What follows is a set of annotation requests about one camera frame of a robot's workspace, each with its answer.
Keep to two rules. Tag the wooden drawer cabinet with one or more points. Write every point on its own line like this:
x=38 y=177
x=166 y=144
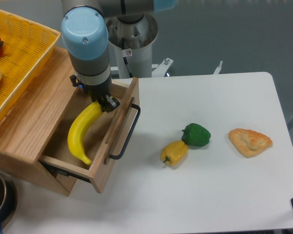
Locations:
x=30 y=124

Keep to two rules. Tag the dark metal pot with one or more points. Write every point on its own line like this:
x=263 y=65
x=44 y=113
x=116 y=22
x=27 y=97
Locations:
x=8 y=201

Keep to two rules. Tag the black drawer handle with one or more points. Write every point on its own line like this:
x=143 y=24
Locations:
x=132 y=127

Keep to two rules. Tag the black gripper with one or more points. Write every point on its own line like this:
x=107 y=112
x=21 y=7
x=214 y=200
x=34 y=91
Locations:
x=99 y=92

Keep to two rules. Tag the toy baked pastry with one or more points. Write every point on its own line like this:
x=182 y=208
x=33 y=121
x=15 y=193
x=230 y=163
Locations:
x=249 y=143

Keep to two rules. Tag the yellow toy banana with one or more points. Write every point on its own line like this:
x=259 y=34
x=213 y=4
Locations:
x=78 y=130

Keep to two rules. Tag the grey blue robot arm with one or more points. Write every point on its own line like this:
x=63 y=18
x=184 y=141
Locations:
x=89 y=27

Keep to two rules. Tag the yellow plastic basket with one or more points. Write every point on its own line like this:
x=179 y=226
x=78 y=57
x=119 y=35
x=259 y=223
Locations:
x=27 y=47

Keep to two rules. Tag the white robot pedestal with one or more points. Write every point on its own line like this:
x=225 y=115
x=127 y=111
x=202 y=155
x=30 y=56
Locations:
x=132 y=38

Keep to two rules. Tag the green toy bell pepper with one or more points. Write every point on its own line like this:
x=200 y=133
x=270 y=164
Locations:
x=195 y=135

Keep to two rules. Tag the open wooden top drawer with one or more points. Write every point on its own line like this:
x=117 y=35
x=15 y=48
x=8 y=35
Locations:
x=104 y=137

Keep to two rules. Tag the yellow toy bell pepper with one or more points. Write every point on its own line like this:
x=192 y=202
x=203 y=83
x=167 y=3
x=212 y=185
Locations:
x=173 y=153

